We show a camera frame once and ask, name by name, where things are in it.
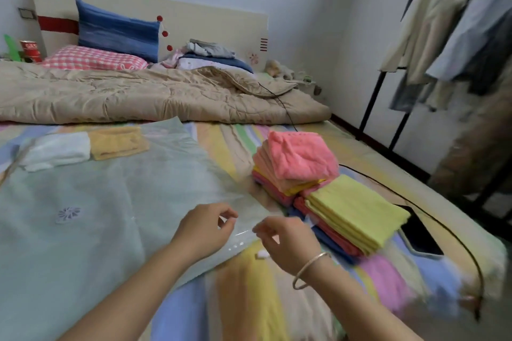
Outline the person's right hand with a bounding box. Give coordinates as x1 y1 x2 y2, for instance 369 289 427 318
252 216 325 276

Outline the person's left hand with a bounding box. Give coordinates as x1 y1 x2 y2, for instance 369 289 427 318
172 203 239 264

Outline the large clear plastic storage bag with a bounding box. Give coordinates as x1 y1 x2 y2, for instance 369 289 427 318
0 116 281 341

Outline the person's left forearm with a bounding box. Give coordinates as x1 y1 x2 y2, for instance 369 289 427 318
59 238 201 341

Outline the person's right forearm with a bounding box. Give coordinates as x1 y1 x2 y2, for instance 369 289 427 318
297 254 424 341

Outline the pastel striped bed sheet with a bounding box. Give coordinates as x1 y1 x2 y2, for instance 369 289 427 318
0 120 509 341

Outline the stack of yellow-green towels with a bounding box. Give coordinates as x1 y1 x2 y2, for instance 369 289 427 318
293 174 412 258

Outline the stack of pink towels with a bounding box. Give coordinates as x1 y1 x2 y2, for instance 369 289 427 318
251 131 341 208

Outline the orange-yellow folded towel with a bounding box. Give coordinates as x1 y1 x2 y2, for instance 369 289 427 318
88 126 150 161

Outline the black smartphone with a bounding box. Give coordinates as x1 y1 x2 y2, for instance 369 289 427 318
394 204 445 260

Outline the white bedside table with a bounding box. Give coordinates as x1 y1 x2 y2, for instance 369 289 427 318
295 73 323 98

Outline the beige quilt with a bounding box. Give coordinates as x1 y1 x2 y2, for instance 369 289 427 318
0 60 332 126

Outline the beige plush toy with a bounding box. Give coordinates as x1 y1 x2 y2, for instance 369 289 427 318
263 59 295 81

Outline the black metal clothes rack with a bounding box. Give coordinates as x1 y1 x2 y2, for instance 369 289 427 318
355 0 512 234

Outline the white and pink garment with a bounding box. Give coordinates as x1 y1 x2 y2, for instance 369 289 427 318
150 48 189 70

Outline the grey folded garment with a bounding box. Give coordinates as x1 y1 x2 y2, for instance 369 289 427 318
186 38 237 60

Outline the white folded towel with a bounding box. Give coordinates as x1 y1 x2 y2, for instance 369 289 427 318
18 131 92 173

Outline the cream headboard with red marks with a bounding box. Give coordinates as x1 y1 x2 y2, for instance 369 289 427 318
27 0 270 74

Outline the pink checked pillow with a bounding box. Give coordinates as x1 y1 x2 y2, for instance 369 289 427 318
42 45 149 72

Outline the blue pillow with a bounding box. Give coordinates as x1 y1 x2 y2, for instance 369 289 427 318
75 0 161 64

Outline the brown hanging garment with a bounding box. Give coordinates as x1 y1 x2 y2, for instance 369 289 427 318
427 67 512 198

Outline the red can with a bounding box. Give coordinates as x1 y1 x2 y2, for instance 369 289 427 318
19 40 43 64

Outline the green plastic item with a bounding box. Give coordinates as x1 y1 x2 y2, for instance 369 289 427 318
3 34 23 63

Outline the beige hanging coat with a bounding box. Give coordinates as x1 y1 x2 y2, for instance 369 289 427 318
379 0 497 86

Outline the dark grey hanging garment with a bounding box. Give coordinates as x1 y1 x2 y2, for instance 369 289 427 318
467 19 512 96

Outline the light blue hanging shirt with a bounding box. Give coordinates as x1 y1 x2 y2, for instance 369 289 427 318
426 0 512 82

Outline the silver bracelet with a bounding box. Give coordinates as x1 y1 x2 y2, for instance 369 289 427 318
292 252 332 290

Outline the black cable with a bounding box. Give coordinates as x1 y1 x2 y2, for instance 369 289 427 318
258 82 486 322

